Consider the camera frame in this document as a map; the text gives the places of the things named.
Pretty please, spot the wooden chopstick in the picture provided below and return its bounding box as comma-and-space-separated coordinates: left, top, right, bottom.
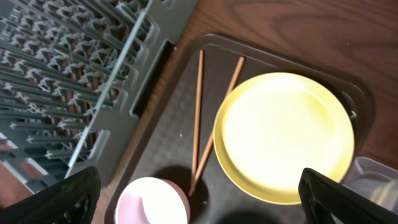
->
190, 50, 204, 187
188, 57, 245, 196

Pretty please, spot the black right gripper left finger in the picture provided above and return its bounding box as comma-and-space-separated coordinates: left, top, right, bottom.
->
1, 166, 101, 224

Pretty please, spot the clear plastic bin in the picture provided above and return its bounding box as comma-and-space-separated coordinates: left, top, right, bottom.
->
342, 157, 397, 214

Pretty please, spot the grey dish rack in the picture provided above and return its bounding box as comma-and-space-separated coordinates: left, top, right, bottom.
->
1, 0, 196, 193

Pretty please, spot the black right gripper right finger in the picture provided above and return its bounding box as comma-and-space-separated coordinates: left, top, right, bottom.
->
298, 168, 397, 224

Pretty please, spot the dark brown tray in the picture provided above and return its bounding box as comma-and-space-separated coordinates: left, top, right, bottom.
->
103, 34, 375, 223

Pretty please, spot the yellow plastic plate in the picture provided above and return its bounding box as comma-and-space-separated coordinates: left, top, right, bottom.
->
214, 72, 354, 205

